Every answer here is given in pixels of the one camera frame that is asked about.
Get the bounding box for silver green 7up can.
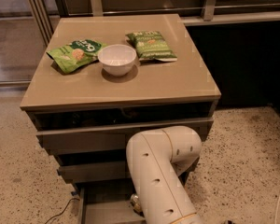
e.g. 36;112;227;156
130;193;142;214

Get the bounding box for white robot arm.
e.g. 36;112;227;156
126;126;203;224

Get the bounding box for grey drawer cabinet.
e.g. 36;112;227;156
21;14;220;221

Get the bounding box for middle grey drawer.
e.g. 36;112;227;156
57;159;201;184

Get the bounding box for top grey drawer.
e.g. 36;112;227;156
36;118;214;155

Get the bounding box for bottom open grey drawer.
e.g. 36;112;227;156
77;173;190;224

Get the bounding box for white bowl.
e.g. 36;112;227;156
98;44;137;77

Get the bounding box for right green snack bag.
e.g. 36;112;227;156
126;31;177;62

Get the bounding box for green snack bag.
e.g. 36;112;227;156
47;39;105;74
126;31;177;62

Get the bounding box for left green snack bag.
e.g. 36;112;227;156
47;39;105;74

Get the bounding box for black floor cable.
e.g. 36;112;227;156
44;197;81;224

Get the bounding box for metal railing frame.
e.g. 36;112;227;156
28;0;280;41

